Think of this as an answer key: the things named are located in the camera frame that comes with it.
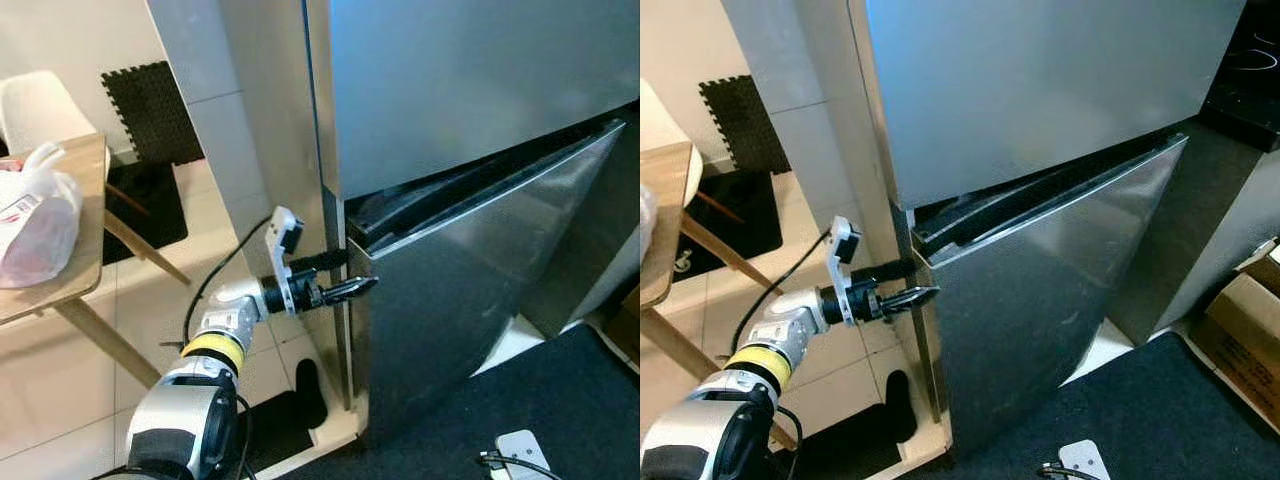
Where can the silver fridge door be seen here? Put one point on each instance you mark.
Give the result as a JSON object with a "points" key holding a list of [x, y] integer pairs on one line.
{"points": [[470, 290], [1040, 300]]}

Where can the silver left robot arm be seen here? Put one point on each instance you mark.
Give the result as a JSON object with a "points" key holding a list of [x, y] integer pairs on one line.
{"points": [[190, 420], [780, 335]]}

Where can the silver fridge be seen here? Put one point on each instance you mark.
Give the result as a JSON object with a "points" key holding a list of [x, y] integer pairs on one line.
{"points": [[1030, 90], [450, 90]]}

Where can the black foam floor piece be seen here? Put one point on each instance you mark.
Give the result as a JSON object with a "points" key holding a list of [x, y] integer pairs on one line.
{"points": [[310, 390], [898, 400]]}

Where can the black floor mat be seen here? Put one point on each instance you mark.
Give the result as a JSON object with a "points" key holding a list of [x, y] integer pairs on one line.
{"points": [[150, 210], [740, 225]]}

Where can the light wooden table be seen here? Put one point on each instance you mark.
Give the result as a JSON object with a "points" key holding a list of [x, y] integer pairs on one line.
{"points": [[668, 230], [92, 240]]}

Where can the dark blue carpet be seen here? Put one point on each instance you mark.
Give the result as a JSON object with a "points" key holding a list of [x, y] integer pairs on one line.
{"points": [[560, 400], [1100, 410]]}

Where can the grey kitchen cabinets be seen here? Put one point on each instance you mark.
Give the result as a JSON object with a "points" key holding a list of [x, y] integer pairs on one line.
{"points": [[600, 230], [1200, 230]]}

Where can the white plastic chair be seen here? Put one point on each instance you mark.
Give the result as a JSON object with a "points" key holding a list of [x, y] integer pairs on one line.
{"points": [[35, 105], [660, 115]]}

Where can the black kitchen counter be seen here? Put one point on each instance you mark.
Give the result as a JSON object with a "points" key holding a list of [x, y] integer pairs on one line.
{"points": [[1245, 70]]}

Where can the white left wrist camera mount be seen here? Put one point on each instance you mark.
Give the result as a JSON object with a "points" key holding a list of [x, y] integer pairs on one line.
{"points": [[283, 260], [843, 265]]}

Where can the black foam wall mat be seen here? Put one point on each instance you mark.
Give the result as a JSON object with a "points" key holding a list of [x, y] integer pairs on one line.
{"points": [[150, 110], [745, 125]]}

